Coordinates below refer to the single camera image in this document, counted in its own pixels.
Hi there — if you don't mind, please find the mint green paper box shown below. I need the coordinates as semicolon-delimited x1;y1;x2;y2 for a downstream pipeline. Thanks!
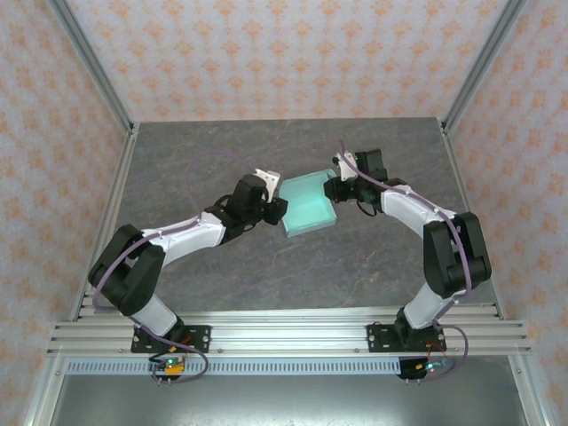
279;169;338;240

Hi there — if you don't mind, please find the green lit right circuit board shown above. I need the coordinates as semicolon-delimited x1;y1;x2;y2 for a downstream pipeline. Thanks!
414;358;454;379

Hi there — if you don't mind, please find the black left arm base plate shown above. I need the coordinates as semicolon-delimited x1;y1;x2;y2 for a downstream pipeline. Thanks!
130;324;212;354

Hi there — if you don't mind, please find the aluminium table side rail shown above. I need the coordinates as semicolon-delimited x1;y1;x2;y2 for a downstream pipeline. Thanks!
438;118;507;320
69;122;141;321

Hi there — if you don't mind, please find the grey slotted cable duct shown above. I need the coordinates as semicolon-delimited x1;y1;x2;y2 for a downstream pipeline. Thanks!
66;357;403;376

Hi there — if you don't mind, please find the wide aluminium mounting beam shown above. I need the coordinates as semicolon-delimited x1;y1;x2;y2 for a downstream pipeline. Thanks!
46;321;532;357

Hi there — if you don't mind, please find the grey metal shelf sheet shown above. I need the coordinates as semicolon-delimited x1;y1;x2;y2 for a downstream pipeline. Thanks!
47;375;525;426

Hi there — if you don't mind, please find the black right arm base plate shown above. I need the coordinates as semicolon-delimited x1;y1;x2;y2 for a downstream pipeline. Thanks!
367;323;446;354

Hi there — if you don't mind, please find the aluminium frame post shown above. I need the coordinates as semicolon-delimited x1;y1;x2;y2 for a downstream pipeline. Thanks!
46;0;137;134
441;0;530;134

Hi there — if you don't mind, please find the narrow aluminium cross beam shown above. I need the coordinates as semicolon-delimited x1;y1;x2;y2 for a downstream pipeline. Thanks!
72;308;507;324

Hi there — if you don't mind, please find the yellow green left circuit board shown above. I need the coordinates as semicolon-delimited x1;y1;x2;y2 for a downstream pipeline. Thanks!
152;354;188;379

